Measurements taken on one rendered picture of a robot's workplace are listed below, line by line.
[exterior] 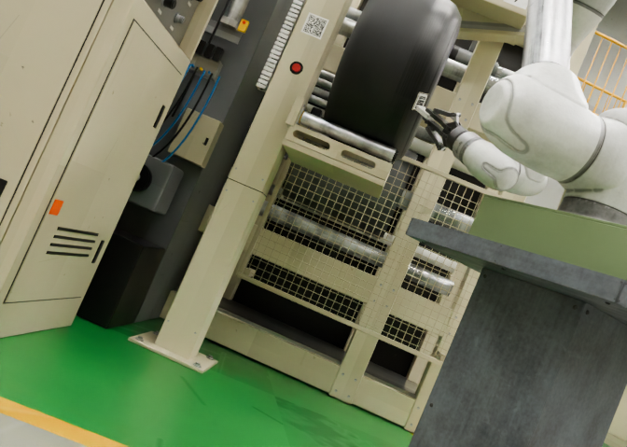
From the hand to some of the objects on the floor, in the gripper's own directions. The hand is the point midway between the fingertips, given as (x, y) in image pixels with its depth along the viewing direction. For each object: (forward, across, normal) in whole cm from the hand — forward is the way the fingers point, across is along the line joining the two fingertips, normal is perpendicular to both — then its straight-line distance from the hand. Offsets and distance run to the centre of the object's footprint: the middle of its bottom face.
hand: (424, 113), depth 221 cm
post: (+8, +102, -56) cm, 116 cm away
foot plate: (+8, +102, -55) cm, 116 cm away
